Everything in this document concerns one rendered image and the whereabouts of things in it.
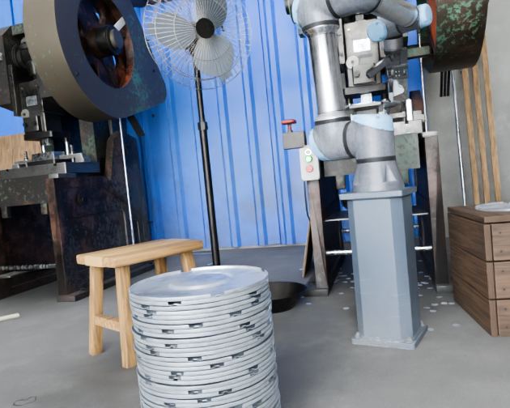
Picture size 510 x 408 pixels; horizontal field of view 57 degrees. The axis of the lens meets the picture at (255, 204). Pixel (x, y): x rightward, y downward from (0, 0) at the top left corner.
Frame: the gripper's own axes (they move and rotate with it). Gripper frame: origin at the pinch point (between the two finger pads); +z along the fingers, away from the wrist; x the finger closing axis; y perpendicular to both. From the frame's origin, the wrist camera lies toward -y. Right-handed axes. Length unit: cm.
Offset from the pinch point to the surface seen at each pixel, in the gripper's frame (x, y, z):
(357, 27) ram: 27.8, -10.6, -25.8
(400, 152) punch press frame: -11.2, 2.1, 19.5
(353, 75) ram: 15.9, -14.1, -7.7
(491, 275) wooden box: -81, 20, 30
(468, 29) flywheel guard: 4.7, 30.6, -22.1
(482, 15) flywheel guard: 2.7, 35.1, -26.6
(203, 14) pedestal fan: 52, -86, -40
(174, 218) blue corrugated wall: 105, -160, 107
